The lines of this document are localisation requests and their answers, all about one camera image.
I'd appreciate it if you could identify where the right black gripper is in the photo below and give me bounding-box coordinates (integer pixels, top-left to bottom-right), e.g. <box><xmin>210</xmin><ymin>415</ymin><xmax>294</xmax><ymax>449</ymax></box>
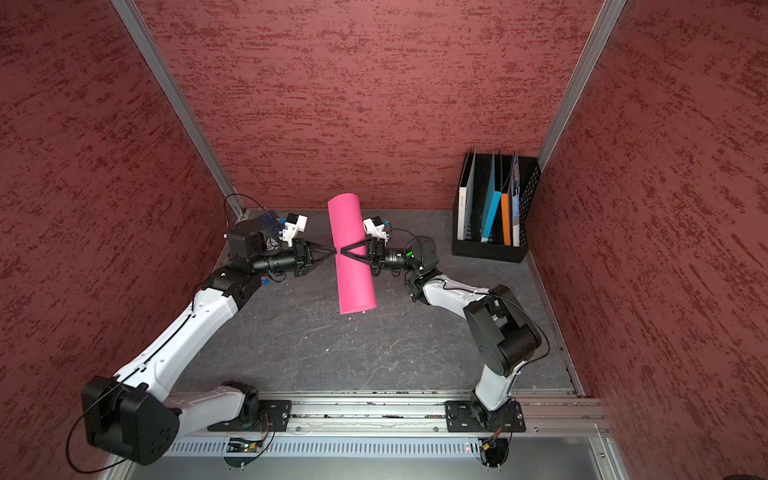
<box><xmin>342</xmin><ymin>236</ymin><xmax>420</xmax><ymax>276</ymax></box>

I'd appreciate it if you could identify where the controller board with wires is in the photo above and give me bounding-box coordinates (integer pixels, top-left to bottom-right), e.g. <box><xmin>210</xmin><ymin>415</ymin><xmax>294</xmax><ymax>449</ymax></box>
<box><xmin>478</xmin><ymin>427</ymin><xmax>510</xmax><ymax>469</ymax></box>
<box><xmin>224</xmin><ymin>413</ymin><xmax>275</xmax><ymax>470</ymax></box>

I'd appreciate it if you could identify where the left aluminium corner post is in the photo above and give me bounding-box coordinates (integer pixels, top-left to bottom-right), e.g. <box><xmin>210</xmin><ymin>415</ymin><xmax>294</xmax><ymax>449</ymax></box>
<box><xmin>111</xmin><ymin>0</ymin><xmax>245</xmax><ymax>219</ymax></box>

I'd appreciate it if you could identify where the aluminium rail frame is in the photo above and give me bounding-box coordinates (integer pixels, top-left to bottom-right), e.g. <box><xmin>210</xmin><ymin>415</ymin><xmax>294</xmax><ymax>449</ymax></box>
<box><xmin>98</xmin><ymin>392</ymin><xmax>631</xmax><ymax>480</ymax></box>

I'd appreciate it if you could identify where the black mesh file organizer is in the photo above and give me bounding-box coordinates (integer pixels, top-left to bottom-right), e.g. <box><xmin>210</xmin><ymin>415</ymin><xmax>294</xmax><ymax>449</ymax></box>
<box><xmin>452</xmin><ymin>152</ymin><xmax>541</xmax><ymax>263</ymax></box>

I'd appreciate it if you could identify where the white book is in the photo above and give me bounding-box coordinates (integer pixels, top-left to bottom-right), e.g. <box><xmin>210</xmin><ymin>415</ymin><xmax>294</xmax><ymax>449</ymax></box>
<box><xmin>456</xmin><ymin>148</ymin><xmax>476</xmax><ymax>241</ymax></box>

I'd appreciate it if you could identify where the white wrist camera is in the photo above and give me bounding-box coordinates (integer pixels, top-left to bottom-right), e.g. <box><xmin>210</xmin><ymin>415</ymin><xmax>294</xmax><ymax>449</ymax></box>
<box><xmin>363</xmin><ymin>216</ymin><xmax>390</xmax><ymax>243</ymax></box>
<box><xmin>279</xmin><ymin>213</ymin><xmax>308</xmax><ymax>248</ymax></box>

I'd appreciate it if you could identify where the aluminium corner post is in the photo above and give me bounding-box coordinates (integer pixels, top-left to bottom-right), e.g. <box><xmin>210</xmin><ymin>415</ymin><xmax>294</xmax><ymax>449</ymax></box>
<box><xmin>538</xmin><ymin>0</ymin><xmax>626</xmax><ymax>171</ymax></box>
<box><xmin>111</xmin><ymin>0</ymin><xmax>245</xmax><ymax>219</ymax></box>

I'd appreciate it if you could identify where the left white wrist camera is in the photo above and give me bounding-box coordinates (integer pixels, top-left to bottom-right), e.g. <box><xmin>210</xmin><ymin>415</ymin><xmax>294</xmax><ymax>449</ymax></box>
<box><xmin>279</xmin><ymin>213</ymin><xmax>308</xmax><ymax>248</ymax></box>

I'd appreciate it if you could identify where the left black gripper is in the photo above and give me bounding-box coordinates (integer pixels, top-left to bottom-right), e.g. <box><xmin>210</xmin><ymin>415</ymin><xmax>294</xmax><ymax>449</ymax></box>
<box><xmin>252</xmin><ymin>238</ymin><xmax>336</xmax><ymax>276</ymax></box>

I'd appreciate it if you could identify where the pink rectangular paper sheet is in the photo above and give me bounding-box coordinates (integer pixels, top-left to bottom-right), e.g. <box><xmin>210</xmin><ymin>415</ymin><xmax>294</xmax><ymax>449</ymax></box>
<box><xmin>328</xmin><ymin>193</ymin><xmax>377</xmax><ymax>315</ymax></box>

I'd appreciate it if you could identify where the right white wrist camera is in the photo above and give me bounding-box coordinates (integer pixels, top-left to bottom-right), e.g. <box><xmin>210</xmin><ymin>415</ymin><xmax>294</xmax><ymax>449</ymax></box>
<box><xmin>363</xmin><ymin>216</ymin><xmax>390</xmax><ymax>243</ymax></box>

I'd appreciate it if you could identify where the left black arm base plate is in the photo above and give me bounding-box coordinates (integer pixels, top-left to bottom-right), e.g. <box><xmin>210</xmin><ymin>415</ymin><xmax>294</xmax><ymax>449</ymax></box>
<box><xmin>207</xmin><ymin>399</ymin><xmax>293</xmax><ymax>435</ymax></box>

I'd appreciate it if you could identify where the teal folder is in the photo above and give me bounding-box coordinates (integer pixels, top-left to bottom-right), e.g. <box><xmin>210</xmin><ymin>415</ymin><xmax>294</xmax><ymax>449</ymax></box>
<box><xmin>480</xmin><ymin>151</ymin><xmax>503</xmax><ymax>243</ymax></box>

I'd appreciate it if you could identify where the orange book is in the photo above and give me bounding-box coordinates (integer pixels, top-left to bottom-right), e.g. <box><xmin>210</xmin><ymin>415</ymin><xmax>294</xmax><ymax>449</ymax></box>
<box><xmin>500</xmin><ymin>193</ymin><xmax>512</xmax><ymax>246</ymax></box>

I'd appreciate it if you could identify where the right controller board with wires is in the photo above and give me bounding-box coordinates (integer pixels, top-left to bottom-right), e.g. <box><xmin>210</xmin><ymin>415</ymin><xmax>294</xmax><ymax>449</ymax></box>
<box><xmin>478</xmin><ymin>427</ymin><xmax>510</xmax><ymax>469</ymax></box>

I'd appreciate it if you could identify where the dark blue box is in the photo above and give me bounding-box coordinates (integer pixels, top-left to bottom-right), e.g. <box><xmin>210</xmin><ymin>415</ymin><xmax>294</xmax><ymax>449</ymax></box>
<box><xmin>257</xmin><ymin>211</ymin><xmax>282</xmax><ymax>230</ymax></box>

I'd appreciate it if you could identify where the left controller board with wires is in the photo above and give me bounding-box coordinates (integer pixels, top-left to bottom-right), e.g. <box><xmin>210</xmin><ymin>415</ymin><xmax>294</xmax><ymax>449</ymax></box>
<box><xmin>224</xmin><ymin>413</ymin><xmax>275</xmax><ymax>470</ymax></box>

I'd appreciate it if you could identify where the blue magazine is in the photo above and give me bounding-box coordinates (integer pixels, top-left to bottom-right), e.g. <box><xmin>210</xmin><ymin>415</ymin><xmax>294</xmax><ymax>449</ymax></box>
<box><xmin>510</xmin><ymin>152</ymin><xmax>521</xmax><ymax>247</ymax></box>

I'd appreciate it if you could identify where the right aluminium corner post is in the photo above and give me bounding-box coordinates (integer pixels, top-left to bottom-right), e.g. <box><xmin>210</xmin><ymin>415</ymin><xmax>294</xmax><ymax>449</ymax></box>
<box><xmin>538</xmin><ymin>0</ymin><xmax>626</xmax><ymax>171</ymax></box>

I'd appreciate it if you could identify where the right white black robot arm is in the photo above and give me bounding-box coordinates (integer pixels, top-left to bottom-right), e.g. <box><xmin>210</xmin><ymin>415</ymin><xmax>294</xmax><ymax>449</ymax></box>
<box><xmin>338</xmin><ymin>236</ymin><xmax>549</xmax><ymax>415</ymax></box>

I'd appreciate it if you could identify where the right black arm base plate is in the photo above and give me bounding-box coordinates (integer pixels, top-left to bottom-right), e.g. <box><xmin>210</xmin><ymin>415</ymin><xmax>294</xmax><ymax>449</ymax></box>
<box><xmin>444</xmin><ymin>400</ymin><xmax>526</xmax><ymax>434</ymax></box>

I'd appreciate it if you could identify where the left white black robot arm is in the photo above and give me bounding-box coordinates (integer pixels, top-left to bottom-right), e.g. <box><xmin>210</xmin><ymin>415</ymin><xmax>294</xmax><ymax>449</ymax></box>
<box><xmin>77</xmin><ymin>215</ymin><xmax>335</xmax><ymax>465</ymax></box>

